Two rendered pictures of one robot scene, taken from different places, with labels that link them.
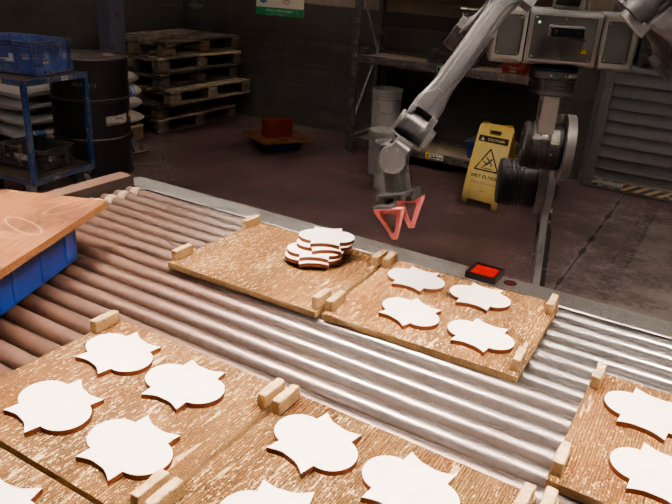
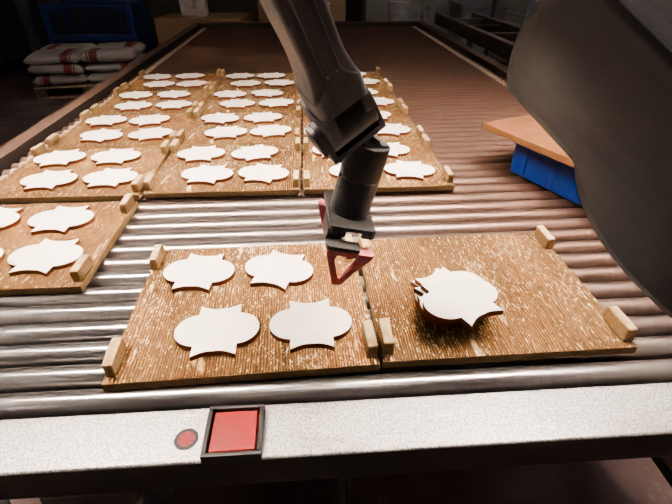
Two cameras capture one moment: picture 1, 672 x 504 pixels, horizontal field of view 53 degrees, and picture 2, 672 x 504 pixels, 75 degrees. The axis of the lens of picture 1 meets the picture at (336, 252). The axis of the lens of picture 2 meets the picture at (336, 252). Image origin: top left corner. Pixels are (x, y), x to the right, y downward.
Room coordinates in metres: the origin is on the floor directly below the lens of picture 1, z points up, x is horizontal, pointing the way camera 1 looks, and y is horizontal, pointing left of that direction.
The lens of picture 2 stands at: (1.88, -0.45, 1.45)
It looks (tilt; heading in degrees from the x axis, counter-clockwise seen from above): 34 degrees down; 147
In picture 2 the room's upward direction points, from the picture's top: straight up
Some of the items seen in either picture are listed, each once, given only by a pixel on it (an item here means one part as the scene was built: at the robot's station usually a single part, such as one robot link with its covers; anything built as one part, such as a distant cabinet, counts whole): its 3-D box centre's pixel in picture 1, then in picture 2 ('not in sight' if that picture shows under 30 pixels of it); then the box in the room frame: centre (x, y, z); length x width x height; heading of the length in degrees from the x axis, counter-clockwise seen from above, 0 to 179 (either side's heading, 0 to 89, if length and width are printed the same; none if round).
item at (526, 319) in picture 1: (444, 311); (251, 301); (1.28, -0.24, 0.93); 0.41 x 0.35 x 0.02; 62
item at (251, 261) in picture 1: (281, 263); (474, 288); (1.47, 0.13, 0.93); 0.41 x 0.35 x 0.02; 61
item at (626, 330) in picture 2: (251, 221); (619, 322); (1.69, 0.23, 0.95); 0.06 x 0.02 x 0.03; 151
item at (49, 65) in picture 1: (23, 53); not in sight; (4.44, 2.11, 0.96); 0.50 x 0.38 x 0.21; 75
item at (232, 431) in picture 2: (484, 273); (234, 433); (1.51, -0.37, 0.92); 0.06 x 0.06 x 0.01; 60
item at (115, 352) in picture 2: (552, 304); (113, 356); (1.30, -0.48, 0.95); 0.06 x 0.02 x 0.03; 152
